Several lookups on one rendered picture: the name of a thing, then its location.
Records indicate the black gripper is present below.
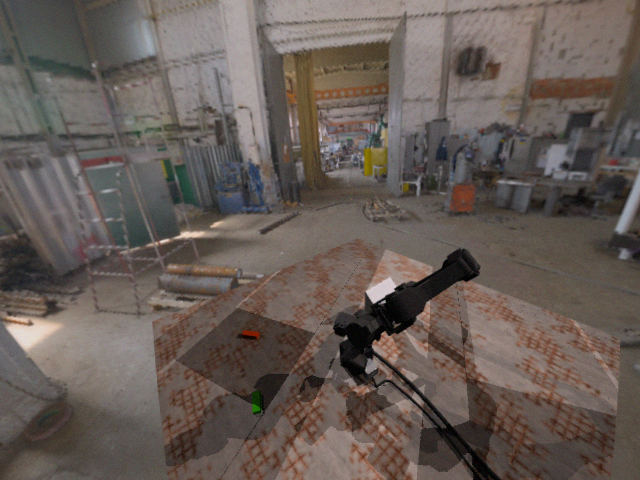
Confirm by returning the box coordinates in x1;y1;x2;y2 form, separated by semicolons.
340;309;381;375

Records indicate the green block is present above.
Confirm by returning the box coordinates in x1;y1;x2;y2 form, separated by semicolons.
252;391;261;414

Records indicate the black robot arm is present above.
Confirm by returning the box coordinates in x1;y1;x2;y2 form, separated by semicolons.
333;248;480;349

